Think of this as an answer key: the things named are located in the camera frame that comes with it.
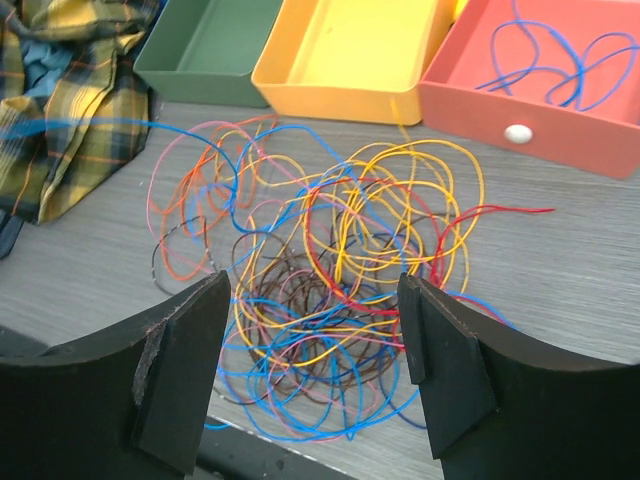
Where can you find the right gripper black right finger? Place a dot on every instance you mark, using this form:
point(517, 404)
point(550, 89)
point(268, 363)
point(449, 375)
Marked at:
point(500, 404)

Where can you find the yellow plastic tray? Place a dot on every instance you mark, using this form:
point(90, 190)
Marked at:
point(351, 60)

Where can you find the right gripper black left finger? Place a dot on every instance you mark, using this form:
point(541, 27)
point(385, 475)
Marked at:
point(126, 402)

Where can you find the yellow plaid flannel shirt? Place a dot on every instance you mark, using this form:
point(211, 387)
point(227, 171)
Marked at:
point(73, 112)

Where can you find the green plastic tray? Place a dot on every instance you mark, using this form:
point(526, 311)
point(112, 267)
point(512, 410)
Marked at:
point(204, 52)

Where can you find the dark grey folded cloth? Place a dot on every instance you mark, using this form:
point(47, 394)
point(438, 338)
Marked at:
point(10, 227)

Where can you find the red orange plastic tray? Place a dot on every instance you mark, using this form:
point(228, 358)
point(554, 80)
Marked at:
point(558, 80)

